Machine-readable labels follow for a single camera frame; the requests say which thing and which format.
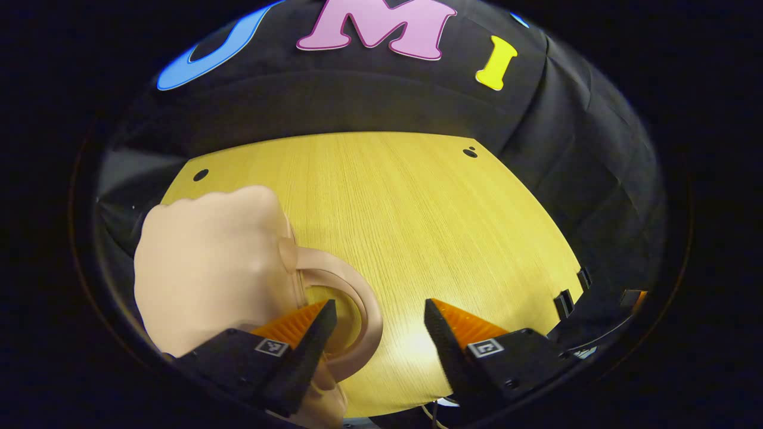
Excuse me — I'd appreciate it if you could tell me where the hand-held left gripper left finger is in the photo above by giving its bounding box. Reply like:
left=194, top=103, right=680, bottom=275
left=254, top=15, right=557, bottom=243
left=173, top=298, right=338, bottom=418

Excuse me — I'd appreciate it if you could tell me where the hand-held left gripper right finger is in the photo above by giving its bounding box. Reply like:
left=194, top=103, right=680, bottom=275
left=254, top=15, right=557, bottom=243
left=424, top=298, right=588, bottom=412

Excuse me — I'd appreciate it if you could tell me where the black backdrop cloth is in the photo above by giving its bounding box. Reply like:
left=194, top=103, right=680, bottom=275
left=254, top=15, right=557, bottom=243
left=95, top=0, right=668, bottom=358

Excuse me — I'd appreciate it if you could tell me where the thin beige cable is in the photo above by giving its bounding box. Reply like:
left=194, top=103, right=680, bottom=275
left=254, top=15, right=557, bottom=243
left=420, top=402, right=448, bottom=429

